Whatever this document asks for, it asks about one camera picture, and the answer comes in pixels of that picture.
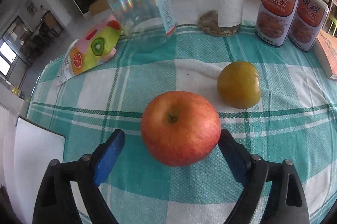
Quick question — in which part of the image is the clear jar gold lid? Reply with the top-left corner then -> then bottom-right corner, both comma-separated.
107,0 -> 177,53

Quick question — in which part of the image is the right porridge can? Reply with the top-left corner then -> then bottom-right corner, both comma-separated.
289,0 -> 329,52

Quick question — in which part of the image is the white cardboard box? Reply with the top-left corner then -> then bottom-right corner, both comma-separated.
1,107 -> 65,223

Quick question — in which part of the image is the porridge can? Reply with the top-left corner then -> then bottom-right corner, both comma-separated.
255,0 -> 299,47
289,0 -> 329,52

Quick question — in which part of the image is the red apple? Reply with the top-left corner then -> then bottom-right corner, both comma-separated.
140,91 -> 221,167

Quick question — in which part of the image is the brown cardboard box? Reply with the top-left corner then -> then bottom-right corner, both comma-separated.
89,0 -> 110,15

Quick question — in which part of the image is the left porridge can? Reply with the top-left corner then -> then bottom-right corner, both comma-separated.
255,0 -> 299,47

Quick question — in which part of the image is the orange book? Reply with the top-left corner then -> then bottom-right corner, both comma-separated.
313,30 -> 337,81

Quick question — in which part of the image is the small yellow-green pear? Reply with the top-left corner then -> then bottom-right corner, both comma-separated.
217,61 -> 261,109

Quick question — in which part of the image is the fruit print snack bag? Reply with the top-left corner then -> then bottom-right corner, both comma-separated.
56,15 -> 122,84

